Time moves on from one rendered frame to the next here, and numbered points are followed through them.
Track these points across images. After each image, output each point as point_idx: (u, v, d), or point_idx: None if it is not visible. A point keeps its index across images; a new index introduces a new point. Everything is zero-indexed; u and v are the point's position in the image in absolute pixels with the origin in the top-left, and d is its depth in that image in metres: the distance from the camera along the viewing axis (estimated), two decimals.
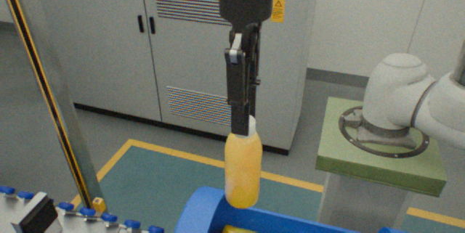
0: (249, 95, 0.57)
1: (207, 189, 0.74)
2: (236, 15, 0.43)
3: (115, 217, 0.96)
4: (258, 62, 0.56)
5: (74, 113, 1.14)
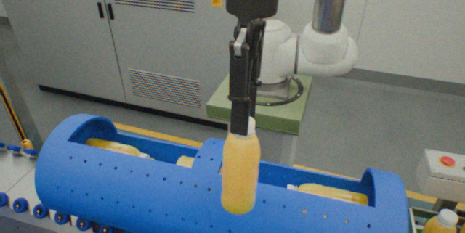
0: (250, 96, 0.57)
1: (86, 114, 0.97)
2: (243, 9, 0.45)
3: (35, 151, 1.19)
4: (260, 64, 0.57)
5: (11, 73, 1.37)
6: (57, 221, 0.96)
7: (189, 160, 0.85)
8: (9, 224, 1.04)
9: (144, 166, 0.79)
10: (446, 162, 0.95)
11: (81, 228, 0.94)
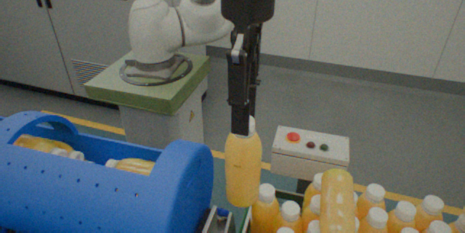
0: (249, 95, 0.57)
1: None
2: (238, 16, 0.43)
3: None
4: (258, 62, 0.56)
5: None
6: None
7: None
8: None
9: None
10: (290, 139, 0.91)
11: None
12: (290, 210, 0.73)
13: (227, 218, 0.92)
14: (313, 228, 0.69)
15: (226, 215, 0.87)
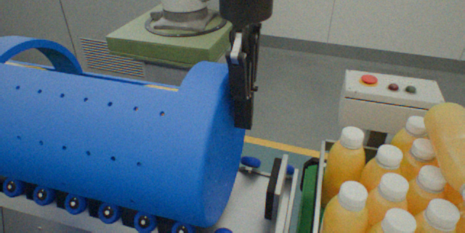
0: None
1: None
2: None
3: None
4: (231, 85, 0.50)
5: None
6: None
7: None
8: None
9: None
10: (366, 80, 0.74)
11: None
12: (391, 154, 0.57)
13: None
14: (428, 174, 0.53)
15: (292, 172, 0.71)
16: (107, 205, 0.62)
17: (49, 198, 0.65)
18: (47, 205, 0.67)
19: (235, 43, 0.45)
